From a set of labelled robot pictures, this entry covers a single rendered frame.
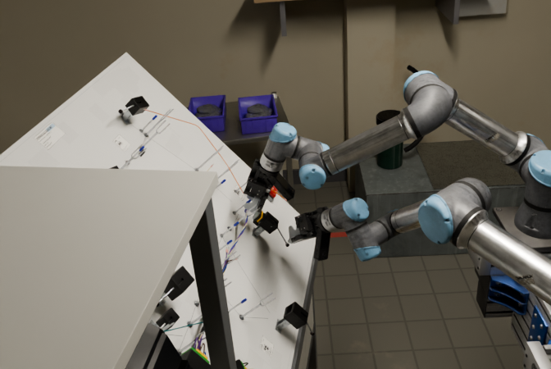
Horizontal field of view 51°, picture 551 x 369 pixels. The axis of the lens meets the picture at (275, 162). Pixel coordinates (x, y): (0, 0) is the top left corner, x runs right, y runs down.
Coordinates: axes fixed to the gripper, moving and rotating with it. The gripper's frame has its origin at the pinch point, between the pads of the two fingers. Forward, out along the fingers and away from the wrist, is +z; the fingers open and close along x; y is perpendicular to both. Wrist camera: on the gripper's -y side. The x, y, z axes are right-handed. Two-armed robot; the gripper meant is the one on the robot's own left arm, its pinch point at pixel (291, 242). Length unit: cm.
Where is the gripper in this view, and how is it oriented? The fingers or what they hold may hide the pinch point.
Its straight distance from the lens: 206.1
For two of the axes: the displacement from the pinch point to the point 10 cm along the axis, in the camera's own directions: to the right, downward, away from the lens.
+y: -2.6, -9.4, 2.3
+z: -6.1, 3.4, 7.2
